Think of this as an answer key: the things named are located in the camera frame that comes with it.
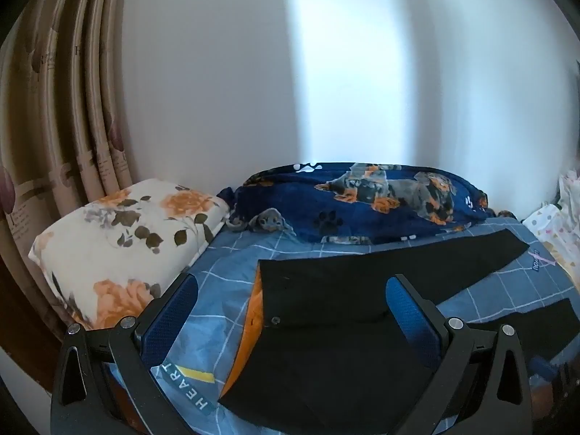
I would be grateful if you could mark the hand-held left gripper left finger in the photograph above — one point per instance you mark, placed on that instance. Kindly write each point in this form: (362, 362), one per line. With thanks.
(174, 312)

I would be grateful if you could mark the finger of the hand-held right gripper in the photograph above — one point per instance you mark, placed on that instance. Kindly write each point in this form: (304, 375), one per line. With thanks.
(541, 368)

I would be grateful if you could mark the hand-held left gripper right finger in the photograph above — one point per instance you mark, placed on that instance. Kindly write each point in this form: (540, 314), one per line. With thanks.
(408, 310)

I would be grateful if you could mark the black pants with orange lining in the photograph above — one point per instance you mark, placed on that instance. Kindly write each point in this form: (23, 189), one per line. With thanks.
(326, 358)

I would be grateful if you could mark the blue checked bed sheet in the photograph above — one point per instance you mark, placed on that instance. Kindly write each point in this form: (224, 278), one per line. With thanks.
(226, 253)

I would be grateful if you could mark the white floral pillow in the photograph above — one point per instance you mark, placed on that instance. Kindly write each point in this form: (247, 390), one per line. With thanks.
(122, 244)

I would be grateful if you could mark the navy dog print blanket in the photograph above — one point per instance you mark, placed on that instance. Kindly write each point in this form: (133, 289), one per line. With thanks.
(362, 217)

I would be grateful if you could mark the white dotted cloth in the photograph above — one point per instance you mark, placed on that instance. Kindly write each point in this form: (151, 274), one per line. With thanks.
(559, 231)

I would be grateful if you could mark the beige floral curtain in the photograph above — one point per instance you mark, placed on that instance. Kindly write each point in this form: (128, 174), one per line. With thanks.
(59, 99)

